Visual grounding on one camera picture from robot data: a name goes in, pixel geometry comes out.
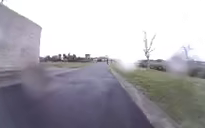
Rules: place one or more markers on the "person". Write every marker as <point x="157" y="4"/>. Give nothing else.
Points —
<point x="107" y="61"/>

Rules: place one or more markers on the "grass field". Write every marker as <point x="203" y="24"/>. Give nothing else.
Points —
<point x="67" y="64"/>

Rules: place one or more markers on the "distant row of trees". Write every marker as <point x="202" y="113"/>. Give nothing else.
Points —
<point x="66" y="57"/>

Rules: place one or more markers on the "dark asphalt path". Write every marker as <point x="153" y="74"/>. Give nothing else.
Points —
<point x="86" y="100"/>

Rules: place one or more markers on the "bare young tree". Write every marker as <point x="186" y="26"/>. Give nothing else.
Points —
<point x="147" y="50"/>
<point x="186" y="51"/>

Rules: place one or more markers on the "grey concrete kerb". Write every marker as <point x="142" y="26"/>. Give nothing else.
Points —
<point x="144" y="106"/>

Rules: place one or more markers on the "green grass verge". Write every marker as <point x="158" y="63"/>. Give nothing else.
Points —
<point x="176" y="93"/>

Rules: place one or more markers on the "pale brick building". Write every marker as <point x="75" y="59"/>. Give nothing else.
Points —
<point x="13" y="40"/>

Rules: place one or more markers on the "dark hedge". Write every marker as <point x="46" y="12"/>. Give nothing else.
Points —
<point x="196" y="69"/>

